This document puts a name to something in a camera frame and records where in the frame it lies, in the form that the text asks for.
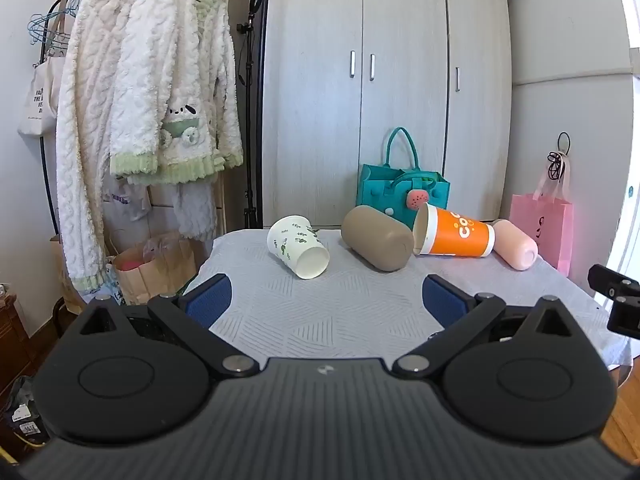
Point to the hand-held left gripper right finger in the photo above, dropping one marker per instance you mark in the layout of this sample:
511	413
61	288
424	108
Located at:
442	300

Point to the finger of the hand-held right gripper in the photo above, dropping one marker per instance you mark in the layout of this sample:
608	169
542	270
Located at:
625	310

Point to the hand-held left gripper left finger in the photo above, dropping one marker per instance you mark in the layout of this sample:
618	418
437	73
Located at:
210	300

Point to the orange paper cup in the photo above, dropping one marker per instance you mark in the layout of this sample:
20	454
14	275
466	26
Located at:
460	232

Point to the pink cup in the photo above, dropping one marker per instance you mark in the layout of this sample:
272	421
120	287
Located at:
515	247

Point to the tan cup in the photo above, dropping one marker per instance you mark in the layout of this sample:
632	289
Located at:
375	240

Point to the white cup with green print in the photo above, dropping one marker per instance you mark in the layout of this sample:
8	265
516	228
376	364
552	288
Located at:
292	240

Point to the white fluffy pants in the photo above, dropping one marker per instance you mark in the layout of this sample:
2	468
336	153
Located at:
192	210

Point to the pink gift bag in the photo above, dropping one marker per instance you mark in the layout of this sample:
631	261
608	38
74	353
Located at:
545	225

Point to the grey printed shirt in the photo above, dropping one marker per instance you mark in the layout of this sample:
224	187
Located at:
122	202

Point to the teal felt handbag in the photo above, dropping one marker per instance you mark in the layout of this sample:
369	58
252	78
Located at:
375	185

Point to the dark wooden cabinet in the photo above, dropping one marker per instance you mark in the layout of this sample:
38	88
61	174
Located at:
12	345

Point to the black clothes rack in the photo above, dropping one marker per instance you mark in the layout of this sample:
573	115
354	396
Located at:
46	170

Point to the grey wooden wardrobe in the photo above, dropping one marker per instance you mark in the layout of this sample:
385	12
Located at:
310	110

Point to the dark printed bag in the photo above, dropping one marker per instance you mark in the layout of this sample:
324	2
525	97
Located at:
22	410

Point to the white fluffy robe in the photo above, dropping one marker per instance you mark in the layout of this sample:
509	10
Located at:
80	110

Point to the white green fluffy jacket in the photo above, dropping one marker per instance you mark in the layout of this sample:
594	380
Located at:
165	60

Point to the white tote bag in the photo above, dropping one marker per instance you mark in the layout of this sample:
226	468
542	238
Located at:
40	100

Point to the grey tall cabinet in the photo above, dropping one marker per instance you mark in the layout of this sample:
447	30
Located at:
565	35

